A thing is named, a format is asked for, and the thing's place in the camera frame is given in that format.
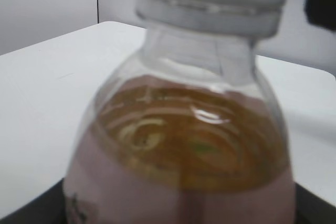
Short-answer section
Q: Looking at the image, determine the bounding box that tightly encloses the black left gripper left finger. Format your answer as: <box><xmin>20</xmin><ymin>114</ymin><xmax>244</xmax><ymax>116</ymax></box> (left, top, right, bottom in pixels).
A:
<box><xmin>1</xmin><ymin>179</ymin><xmax>66</xmax><ymax>224</ymax></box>

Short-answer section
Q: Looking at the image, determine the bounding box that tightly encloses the white bottle cap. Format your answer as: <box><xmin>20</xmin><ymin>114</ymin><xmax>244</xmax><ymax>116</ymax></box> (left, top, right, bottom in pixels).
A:
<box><xmin>135</xmin><ymin>0</ymin><xmax>286</xmax><ymax>39</ymax></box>

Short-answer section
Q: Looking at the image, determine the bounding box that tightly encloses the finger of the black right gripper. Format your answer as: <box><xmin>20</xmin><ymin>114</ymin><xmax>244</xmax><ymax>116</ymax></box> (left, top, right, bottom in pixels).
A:
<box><xmin>304</xmin><ymin>0</ymin><xmax>335</xmax><ymax>30</ymax></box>

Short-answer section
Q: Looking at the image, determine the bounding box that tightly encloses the peach oolong tea bottle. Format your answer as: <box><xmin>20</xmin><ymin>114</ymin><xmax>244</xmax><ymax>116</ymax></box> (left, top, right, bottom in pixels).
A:
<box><xmin>64</xmin><ymin>24</ymin><xmax>296</xmax><ymax>223</ymax></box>

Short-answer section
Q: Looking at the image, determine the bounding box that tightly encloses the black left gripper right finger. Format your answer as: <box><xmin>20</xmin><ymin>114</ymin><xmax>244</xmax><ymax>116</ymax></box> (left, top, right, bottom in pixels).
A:
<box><xmin>295</xmin><ymin>183</ymin><xmax>336</xmax><ymax>224</ymax></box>

